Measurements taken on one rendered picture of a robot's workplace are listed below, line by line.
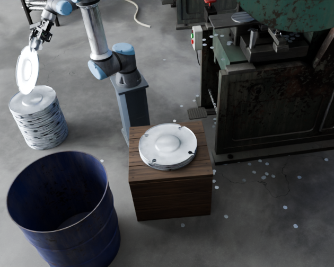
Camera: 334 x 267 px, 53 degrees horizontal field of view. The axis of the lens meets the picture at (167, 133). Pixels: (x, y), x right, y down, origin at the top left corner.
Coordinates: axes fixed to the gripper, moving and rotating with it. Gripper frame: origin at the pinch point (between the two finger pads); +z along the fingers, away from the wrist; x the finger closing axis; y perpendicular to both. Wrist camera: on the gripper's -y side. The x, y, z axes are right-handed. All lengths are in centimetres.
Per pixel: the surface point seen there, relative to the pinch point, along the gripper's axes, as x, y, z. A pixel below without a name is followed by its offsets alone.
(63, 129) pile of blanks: 35, 13, 41
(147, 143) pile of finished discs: 19, 89, 13
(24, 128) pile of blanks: 12.6, 5.3, 47.7
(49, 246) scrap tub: -24, 98, 60
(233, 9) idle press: 181, 2, -110
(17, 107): 6.2, -0.5, 36.4
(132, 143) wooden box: 20, 81, 17
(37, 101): 13.6, 5.2, 28.1
